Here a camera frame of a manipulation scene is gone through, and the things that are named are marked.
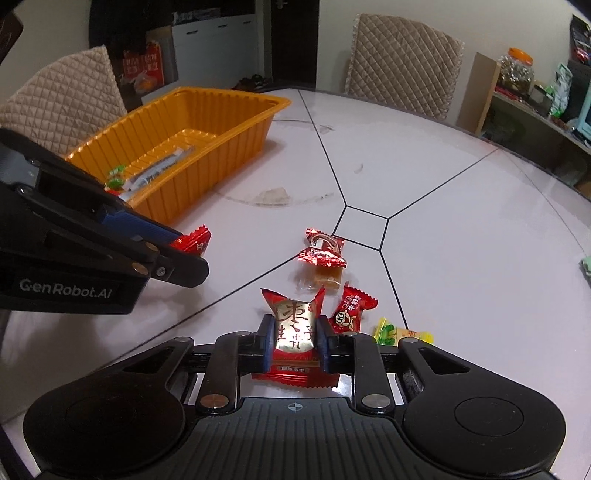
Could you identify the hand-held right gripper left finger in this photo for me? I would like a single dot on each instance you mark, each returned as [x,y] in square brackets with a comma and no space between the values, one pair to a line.
[265,346]

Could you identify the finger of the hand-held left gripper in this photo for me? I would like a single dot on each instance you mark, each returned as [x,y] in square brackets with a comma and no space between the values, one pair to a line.
[138,227]
[175,266]

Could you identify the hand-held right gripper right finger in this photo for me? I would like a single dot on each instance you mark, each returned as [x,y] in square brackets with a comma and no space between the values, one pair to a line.
[325,346]

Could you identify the red and gold snack packet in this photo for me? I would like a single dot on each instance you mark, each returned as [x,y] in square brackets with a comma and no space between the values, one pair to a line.
[293,334]

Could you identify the large red snack packet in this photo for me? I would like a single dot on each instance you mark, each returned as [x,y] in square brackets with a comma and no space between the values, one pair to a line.
[194,240]

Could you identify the small red cartoon candy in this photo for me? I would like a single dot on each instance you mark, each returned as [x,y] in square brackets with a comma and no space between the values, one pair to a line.
[353,310]

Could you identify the black seaweed packet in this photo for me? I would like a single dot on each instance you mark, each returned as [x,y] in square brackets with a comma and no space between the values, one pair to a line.
[145,177]

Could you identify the red and green candy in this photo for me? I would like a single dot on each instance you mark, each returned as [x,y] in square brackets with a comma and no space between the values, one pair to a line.
[115,177]

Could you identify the yellow and green candy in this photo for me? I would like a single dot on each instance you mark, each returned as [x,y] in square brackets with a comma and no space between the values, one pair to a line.
[392,333]

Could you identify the red candy wrapper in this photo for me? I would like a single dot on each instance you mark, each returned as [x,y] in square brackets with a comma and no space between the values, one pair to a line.
[321,278]

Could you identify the red clear-window candy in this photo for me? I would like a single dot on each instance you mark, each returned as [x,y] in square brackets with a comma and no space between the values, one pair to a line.
[323,251]

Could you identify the orange plastic tray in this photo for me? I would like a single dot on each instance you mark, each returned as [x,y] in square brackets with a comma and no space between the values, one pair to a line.
[221,138]

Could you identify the beige quilted chair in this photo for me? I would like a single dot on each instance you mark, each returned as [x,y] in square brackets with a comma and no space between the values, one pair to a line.
[401,64]
[60,101]

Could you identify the red gift bag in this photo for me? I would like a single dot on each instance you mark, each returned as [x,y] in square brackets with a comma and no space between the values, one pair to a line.
[143,62]

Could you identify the row of shoes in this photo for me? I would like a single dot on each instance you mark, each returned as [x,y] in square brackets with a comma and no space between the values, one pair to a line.
[251,83]

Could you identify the white cabinet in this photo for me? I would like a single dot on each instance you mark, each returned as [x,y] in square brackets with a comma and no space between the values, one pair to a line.
[217,46]

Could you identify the dark door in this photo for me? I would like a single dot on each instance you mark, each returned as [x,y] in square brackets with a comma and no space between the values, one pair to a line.
[298,41]

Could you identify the green cloth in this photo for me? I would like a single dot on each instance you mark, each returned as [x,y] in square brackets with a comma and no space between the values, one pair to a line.
[586,266]

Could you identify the beige quilted chair back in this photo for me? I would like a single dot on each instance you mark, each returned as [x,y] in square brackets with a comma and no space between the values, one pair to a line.
[401,64]

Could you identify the wooden shelf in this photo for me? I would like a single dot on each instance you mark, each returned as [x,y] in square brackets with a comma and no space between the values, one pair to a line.
[521,124]

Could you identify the clear jar with orange lid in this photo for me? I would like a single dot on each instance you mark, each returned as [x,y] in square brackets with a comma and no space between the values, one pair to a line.
[515,71]

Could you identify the teal toaster oven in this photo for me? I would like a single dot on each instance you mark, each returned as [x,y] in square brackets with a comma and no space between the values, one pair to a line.
[582,115]

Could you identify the green snack bag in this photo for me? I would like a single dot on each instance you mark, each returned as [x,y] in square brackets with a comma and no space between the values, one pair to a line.
[561,92]

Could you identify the black snack bag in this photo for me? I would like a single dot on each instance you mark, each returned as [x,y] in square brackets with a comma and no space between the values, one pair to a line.
[581,37]

